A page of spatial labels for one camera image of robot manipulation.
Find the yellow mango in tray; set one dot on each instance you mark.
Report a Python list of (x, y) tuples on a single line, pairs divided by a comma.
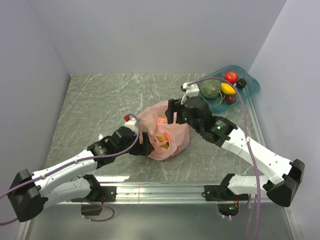
[(227, 89)]

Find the green netted melon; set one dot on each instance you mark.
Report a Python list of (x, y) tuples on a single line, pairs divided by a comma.
[(210, 89)]

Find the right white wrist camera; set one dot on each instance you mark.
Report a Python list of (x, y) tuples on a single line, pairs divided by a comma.
[(190, 90)]

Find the red apple in tray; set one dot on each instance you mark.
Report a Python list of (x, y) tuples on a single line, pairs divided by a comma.
[(231, 77)]

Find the pink plastic bag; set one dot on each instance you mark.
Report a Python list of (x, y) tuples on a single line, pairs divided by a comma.
[(154, 122)]

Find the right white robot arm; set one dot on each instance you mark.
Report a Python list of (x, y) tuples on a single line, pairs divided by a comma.
[(281, 177)]

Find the dark red plum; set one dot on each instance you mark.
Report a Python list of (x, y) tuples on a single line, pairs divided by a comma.
[(230, 99)]

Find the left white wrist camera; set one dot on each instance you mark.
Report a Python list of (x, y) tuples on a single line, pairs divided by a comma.
[(132, 123)]

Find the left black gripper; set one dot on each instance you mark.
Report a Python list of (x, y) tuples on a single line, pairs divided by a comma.
[(145, 148)]

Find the teal plastic tray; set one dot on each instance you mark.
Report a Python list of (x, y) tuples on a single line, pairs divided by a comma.
[(218, 105)]

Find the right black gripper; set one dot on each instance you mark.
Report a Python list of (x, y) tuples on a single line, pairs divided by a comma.
[(174, 106)]

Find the yellow mango in bag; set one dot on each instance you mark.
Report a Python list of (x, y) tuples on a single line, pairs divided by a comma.
[(164, 140)]

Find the dark purple mangosteen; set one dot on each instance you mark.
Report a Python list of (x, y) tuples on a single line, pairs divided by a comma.
[(241, 84)]

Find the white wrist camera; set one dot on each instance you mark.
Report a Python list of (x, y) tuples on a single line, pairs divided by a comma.
[(132, 123), (190, 90)]

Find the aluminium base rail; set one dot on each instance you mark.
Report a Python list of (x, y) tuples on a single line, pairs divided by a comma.
[(143, 211)]

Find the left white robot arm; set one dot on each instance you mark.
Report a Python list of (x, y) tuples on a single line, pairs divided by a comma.
[(30, 193)]

